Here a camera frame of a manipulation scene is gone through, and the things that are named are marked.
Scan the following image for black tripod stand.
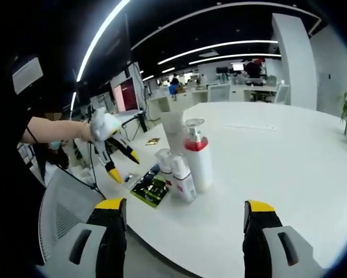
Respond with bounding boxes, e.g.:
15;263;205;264
126;61;151;134

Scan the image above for tilted white desk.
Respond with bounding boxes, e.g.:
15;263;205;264
112;109;148;137

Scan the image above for small white skincare bottle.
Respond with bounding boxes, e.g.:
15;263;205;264
155;148;174;175
170;156;198;203

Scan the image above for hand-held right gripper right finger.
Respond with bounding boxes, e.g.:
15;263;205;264
242;199;324;278

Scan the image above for white pump skincare bottle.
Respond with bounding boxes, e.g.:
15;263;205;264
184;118;214;194

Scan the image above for white skincare tube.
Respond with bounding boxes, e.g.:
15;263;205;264
160;111;186;155

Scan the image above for green black packet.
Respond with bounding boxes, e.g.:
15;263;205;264
130;164;170;209

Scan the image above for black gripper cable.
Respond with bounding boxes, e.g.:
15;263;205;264
87;141;108;200

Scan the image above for long ceiling light strip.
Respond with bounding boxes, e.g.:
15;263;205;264
75;0;132;82

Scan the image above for white grey worn device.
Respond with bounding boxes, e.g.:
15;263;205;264
12;57;44;94

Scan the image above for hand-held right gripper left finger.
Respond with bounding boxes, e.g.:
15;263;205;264
35;197;127;278

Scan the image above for red white screen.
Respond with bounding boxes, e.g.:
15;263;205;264
112;77;140;112

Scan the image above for person in dark clothes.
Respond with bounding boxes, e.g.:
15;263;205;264
0;52;47;263

